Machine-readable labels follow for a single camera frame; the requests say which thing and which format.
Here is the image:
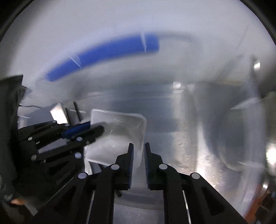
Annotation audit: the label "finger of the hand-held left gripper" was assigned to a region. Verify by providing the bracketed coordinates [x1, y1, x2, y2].
[18, 121, 91, 141]
[31, 125, 105, 161]

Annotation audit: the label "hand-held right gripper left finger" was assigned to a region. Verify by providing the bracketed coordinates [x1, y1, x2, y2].
[32, 143, 134, 224]

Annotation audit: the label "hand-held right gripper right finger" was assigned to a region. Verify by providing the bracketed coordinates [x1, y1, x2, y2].
[144, 142, 248, 224]

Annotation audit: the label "white square dish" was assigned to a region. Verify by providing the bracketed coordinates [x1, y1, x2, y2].
[85, 109, 147, 170]

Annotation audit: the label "clear storage box blue handles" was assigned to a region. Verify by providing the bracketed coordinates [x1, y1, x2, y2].
[0, 22, 273, 218]

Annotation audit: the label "person's left hand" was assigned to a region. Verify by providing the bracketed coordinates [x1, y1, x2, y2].
[10, 197, 28, 206]

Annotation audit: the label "black chopstick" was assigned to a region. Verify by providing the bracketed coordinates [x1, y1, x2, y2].
[65, 106, 72, 125]
[73, 101, 82, 122]

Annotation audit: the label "black power cable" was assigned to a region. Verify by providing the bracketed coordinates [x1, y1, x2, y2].
[18, 104, 44, 109]

